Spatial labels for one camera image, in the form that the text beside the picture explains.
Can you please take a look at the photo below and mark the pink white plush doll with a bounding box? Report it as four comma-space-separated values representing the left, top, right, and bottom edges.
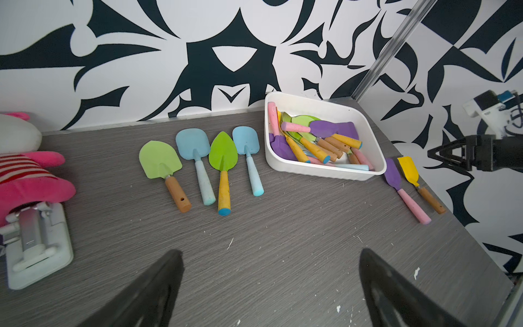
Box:
1, 113, 76, 226

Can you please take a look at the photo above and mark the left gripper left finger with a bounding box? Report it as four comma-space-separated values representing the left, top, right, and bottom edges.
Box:
80, 249, 185, 326

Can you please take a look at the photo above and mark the light blue round shovel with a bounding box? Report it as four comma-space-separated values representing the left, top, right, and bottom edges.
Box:
175, 128, 216, 206

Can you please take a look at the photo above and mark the purple round shovel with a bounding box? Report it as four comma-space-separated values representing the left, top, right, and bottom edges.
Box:
281, 121, 360, 140

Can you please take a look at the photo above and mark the yellow shovel wooden handle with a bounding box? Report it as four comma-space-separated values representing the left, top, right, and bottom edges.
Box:
398, 157, 446, 215

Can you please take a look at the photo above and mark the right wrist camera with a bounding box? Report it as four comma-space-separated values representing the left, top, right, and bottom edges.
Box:
463, 90, 522, 139

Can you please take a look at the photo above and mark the green shovel yellow handle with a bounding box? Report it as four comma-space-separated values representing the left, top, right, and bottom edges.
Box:
208, 132, 238, 216

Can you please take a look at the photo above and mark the white phone stand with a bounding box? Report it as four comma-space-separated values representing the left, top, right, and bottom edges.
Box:
1, 202, 74, 290

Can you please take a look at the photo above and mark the purple pointed shovel pink handle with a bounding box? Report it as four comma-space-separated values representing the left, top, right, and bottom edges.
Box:
383, 157, 433, 226

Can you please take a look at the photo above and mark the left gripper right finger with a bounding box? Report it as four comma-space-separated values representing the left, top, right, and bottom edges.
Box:
359, 248, 464, 326

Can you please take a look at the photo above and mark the white storage box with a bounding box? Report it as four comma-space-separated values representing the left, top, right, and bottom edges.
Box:
264, 92, 388, 181

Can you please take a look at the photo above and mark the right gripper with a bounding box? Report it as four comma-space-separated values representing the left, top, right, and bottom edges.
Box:
428, 134, 522, 172

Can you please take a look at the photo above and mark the light blue toy shovel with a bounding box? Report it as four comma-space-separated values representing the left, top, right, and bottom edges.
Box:
232, 126, 264, 197

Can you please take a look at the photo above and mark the green shovel orange handle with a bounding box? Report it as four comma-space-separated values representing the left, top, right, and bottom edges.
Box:
139, 140, 192, 213

